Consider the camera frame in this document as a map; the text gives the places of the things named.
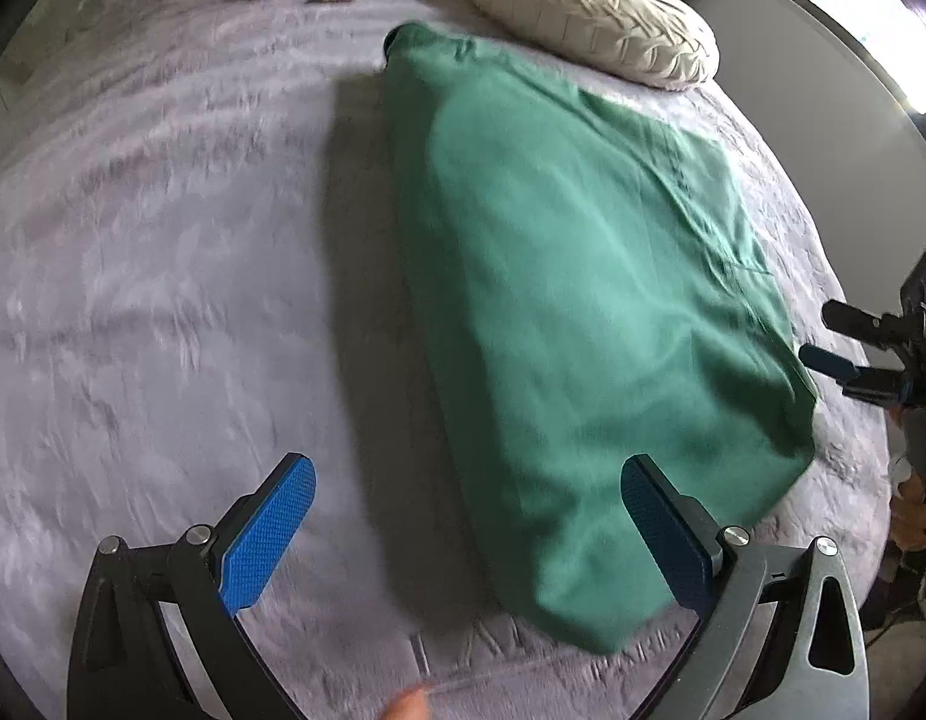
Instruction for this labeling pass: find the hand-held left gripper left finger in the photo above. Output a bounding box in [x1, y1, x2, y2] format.
[65, 452, 318, 720]

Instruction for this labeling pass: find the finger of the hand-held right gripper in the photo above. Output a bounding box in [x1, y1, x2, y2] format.
[821, 298, 910, 350]
[799, 343, 912, 404]

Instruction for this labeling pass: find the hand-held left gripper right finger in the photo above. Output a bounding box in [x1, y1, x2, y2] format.
[619, 454, 873, 720]

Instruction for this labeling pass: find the green garment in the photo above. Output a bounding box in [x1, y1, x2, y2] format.
[380, 22, 820, 653]

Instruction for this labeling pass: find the lilac fluffy blanket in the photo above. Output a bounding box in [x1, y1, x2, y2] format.
[0, 0, 895, 720]

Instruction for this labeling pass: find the bright window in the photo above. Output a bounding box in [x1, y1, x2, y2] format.
[748, 0, 926, 113]

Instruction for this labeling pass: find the round cream pleated pillow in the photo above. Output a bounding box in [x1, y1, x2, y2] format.
[469, 0, 720, 87]

